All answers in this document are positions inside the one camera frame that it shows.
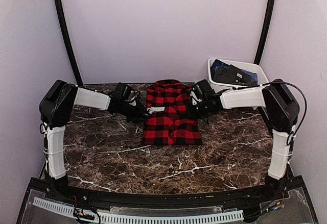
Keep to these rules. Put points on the black left frame post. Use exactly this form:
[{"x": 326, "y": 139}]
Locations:
[{"x": 67, "y": 42}]

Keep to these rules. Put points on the black frame post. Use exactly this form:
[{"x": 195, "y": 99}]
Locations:
[
  {"x": 67, "y": 42},
  {"x": 264, "y": 32}
]

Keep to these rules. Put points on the white plastic bin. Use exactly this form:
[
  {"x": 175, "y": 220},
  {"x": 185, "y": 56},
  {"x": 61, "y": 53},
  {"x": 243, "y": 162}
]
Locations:
[{"x": 262, "y": 78}]

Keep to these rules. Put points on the black front rail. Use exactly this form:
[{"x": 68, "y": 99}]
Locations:
[{"x": 235, "y": 198}]

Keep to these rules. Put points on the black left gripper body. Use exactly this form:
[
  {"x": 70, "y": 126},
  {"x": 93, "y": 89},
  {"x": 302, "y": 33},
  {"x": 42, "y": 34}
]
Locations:
[{"x": 133, "y": 114}]

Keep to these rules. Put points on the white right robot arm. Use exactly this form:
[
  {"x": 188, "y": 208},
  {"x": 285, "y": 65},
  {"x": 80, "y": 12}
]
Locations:
[{"x": 281, "y": 107}]

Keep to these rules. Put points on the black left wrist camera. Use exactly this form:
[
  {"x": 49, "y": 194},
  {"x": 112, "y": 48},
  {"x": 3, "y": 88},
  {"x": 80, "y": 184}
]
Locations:
[{"x": 125, "y": 93}]

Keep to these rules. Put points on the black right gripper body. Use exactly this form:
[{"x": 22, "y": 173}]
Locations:
[{"x": 200, "y": 112}]

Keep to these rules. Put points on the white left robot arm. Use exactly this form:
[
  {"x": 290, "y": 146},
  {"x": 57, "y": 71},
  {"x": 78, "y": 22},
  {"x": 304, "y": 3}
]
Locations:
[{"x": 56, "y": 108}]

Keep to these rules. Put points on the white slotted cable duct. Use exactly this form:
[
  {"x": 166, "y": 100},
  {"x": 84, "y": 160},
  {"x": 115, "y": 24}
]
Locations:
[{"x": 107, "y": 217}]

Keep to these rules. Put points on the dark blue plaid shirt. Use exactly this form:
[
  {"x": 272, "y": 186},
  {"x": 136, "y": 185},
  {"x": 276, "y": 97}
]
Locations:
[{"x": 218, "y": 63}]

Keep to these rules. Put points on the red black plaid shirt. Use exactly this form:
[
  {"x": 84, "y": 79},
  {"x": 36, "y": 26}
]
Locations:
[{"x": 168, "y": 122}]

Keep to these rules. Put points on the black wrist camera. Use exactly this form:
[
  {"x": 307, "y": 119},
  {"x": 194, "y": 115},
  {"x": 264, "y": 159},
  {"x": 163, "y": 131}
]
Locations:
[
  {"x": 125, "y": 93},
  {"x": 201, "y": 91}
]

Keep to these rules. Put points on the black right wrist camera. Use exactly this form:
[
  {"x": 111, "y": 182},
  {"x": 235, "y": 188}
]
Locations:
[{"x": 201, "y": 91}]

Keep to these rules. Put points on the grey striped shirt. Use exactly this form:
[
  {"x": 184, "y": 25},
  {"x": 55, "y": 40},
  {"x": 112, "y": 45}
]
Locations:
[{"x": 230, "y": 75}]

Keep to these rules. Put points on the black right frame post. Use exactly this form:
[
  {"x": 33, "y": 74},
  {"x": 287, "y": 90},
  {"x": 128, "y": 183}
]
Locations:
[{"x": 264, "y": 32}]

